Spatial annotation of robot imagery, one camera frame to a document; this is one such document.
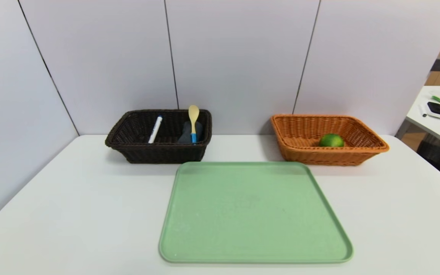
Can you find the white marker with blue cap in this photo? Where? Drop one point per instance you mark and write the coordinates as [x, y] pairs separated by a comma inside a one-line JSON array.
[[154, 130]]

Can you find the light green plastic tray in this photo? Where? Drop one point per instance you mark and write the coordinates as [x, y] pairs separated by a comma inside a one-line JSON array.
[[250, 214]]

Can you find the grey towel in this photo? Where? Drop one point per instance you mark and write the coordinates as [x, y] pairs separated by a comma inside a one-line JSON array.
[[185, 134]]

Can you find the black device with white rim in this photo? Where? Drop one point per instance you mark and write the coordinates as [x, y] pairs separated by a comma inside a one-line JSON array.
[[436, 108]]

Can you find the dark grey panel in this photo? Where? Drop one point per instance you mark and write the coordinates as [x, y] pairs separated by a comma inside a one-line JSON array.
[[438, 64]]

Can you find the dark brown wicker basket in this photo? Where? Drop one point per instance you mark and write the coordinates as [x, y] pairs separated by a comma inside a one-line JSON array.
[[159, 152]]

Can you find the orange wicker basket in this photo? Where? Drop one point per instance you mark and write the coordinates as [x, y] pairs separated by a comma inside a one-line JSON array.
[[304, 152]]

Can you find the green lime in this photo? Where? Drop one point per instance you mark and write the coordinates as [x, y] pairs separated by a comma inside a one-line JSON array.
[[331, 140]]

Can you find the white side table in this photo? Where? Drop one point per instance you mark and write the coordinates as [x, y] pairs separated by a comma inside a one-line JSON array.
[[434, 128]]

